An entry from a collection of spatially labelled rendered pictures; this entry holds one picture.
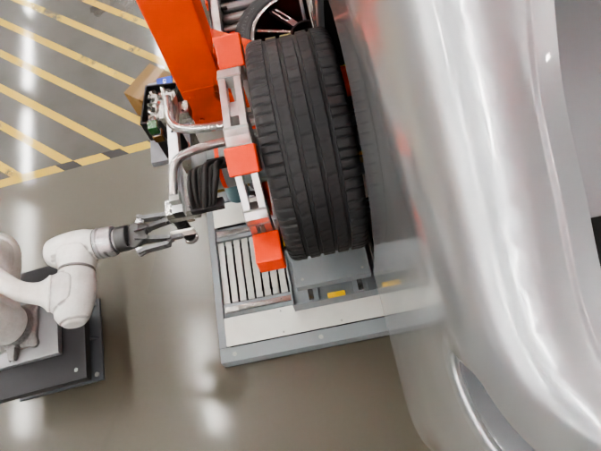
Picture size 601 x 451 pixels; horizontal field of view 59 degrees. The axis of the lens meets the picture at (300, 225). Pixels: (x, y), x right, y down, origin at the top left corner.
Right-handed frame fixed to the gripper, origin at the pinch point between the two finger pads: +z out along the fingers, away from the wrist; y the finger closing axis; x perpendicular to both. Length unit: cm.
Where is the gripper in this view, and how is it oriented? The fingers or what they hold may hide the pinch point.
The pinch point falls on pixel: (183, 225)
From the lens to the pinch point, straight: 159.1
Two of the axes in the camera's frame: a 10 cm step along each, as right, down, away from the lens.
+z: 9.8, -2.0, -0.3
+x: -1.2, -4.4, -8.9
